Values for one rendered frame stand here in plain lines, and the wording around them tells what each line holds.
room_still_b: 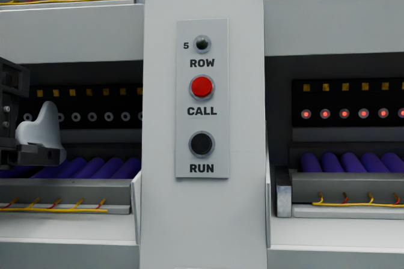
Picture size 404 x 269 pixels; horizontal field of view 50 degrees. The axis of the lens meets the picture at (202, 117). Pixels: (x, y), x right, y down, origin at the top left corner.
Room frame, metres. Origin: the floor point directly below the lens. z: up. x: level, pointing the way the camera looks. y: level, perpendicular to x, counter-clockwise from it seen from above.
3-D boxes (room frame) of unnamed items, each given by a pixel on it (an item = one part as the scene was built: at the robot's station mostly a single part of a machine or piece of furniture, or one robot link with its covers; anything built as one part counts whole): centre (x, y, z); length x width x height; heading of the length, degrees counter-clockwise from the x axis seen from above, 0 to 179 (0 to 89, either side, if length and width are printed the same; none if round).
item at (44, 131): (0.40, 0.14, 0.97); 0.09 x 0.03 x 0.06; 164
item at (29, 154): (0.35, 0.15, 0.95); 0.09 x 0.05 x 0.02; 164
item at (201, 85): (0.33, 0.00, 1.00); 0.02 x 0.01 x 0.02; 82
